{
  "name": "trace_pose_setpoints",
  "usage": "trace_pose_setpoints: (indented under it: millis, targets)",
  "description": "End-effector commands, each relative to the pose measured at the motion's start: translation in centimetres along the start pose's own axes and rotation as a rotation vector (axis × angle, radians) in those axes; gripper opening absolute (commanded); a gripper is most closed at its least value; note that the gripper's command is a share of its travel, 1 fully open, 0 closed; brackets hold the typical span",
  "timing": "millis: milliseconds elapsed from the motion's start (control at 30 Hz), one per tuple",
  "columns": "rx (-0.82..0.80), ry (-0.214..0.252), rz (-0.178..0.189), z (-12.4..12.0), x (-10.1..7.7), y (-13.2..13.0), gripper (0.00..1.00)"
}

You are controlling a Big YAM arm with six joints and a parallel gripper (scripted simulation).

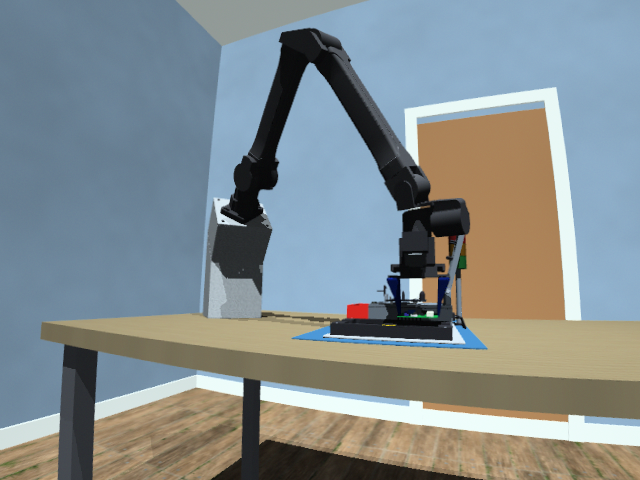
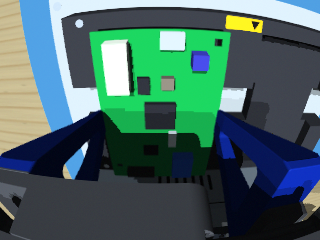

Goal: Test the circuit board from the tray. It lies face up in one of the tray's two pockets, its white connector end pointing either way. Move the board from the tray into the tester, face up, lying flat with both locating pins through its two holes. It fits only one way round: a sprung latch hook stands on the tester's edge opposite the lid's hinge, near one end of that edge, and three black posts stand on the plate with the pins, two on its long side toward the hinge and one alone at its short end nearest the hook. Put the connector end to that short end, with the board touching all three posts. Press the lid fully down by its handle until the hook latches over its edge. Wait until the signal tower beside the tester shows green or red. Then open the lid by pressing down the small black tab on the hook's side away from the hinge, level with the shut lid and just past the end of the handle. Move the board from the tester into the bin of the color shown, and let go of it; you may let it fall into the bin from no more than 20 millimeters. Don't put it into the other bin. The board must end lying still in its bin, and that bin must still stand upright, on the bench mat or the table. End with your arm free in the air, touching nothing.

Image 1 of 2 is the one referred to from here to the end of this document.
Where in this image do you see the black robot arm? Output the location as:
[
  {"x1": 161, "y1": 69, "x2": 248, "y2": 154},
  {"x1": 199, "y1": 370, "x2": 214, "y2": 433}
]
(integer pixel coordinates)
[{"x1": 220, "y1": 28, "x2": 470, "y2": 267}]

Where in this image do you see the green circuit board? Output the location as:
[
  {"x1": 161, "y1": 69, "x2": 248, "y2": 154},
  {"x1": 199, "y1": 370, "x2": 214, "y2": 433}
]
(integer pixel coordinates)
[{"x1": 397, "y1": 310, "x2": 438, "y2": 318}]

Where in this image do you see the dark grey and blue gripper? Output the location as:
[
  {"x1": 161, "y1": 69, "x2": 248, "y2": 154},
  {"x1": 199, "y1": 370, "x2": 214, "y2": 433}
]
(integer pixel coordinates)
[{"x1": 386, "y1": 263, "x2": 450, "y2": 317}]

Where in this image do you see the red bin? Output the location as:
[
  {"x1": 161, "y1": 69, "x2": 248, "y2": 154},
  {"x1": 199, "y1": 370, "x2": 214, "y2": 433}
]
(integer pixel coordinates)
[{"x1": 347, "y1": 303, "x2": 368, "y2": 318}]

